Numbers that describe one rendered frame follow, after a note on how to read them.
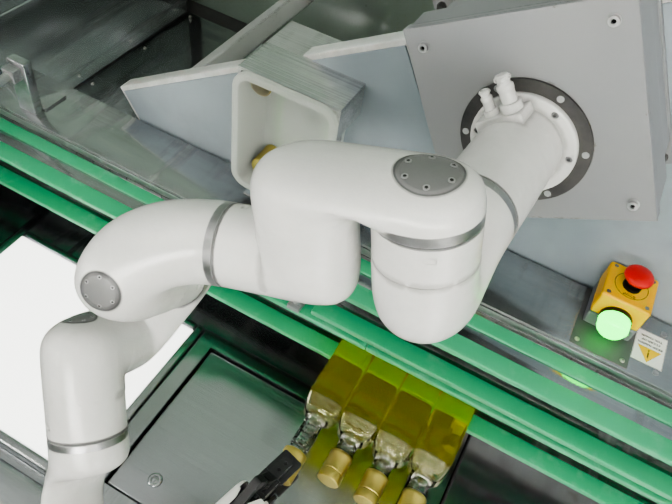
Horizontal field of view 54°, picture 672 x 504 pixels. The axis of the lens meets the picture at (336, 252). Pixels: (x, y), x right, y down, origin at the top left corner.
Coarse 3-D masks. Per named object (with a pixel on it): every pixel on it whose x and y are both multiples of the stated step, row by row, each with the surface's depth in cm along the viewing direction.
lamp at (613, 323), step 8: (600, 312) 92; (608, 312) 91; (616, 312) 91; (624, 312) 91; (600, 320) 91; (608, 320) 90; (616, 320) 90; (624, 320) 90; (632, 320) 92; (600, 328) 92; (608, 328) 91; (616, 328) 90; (624, 328) 90; (608, 336) 92; (616, 336) 91; (624, 336) 91
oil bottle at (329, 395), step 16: (336, 352) 102; (352, 352) 102; (368, 352) 103; (336, 368) 100; (352, 368) 100; (320, 384) 98; (336, 384) 98; (352, 384) 99; (320, 400) 96; (336, 400) 97; (320, 416) 96; (336, 416) 96
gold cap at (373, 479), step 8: (368, 472) 92; (376, 472) 92; (368, 480) 91; (376, 480) 91; (384, 480) 92; (360, 488) 91; (368, 488) 90; (376, 488) 91; (384, 488) 92; (360, 496) 90; (368, 496) 90; (376, 496) 90
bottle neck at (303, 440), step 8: (312, 416) 96; (304, 424) 95; (312, 424) 95; (320, 424) 96; (304, 432) 94; (312, 432) 95; (296, 440) 93; (304, 440) 94; (312, 440) 94; (304, 448) 93
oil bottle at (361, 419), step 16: (368, 368) 102; (384, 368) 102; (368, 384) 100; (384, 384) 100; (400, 384) 101; (352, 400) 98; (368, 400) 98; (384, 400) 98; (352, 416) 96; (368, 416) 96; (384, 416) 97; (352, 432) 95; (368, 432) 95
